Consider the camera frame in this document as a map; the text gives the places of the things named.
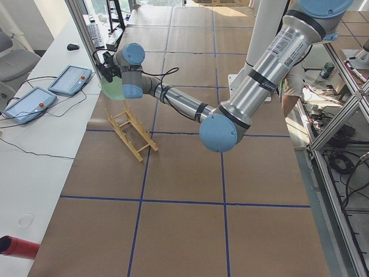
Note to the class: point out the light green plate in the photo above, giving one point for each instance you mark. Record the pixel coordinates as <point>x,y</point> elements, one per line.
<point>112,90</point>

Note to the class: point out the near teach pendant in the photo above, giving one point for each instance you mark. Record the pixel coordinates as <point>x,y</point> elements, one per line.
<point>30,105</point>

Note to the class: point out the black keyboard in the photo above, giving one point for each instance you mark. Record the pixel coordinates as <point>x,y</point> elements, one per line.
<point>95,35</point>

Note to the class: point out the far teach pendant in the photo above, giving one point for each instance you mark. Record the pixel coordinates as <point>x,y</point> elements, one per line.
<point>71,80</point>

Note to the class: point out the person in beige shirt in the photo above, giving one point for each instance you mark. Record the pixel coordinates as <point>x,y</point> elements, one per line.
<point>292,88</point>

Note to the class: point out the grey office chair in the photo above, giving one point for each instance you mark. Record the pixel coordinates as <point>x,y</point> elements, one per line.
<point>16,64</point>

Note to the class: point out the black computer mouse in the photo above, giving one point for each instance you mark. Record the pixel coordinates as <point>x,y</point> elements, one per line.
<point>72,47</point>

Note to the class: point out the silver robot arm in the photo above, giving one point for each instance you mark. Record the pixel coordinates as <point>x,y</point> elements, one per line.
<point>280,39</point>

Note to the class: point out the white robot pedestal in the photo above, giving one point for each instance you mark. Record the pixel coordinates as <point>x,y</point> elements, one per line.
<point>268,21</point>

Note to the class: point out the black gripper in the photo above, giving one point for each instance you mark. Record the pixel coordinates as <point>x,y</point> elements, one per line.
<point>110,70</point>

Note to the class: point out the red cylinder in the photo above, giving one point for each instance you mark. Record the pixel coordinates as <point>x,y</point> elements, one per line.
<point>16,247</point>

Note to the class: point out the aluminium frame post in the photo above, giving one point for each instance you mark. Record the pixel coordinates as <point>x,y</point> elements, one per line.
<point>93,53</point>

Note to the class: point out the aluminium side frame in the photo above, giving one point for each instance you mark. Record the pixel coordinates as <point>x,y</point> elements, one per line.
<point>334,113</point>

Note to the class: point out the green power tool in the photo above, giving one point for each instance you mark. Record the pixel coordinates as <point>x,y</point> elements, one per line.
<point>327,70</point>

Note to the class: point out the wooden dish rack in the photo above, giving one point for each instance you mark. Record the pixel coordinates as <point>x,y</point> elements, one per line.
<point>131,131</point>

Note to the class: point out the teach pendant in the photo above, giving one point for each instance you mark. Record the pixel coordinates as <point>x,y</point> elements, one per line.
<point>71,80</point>
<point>30,105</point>

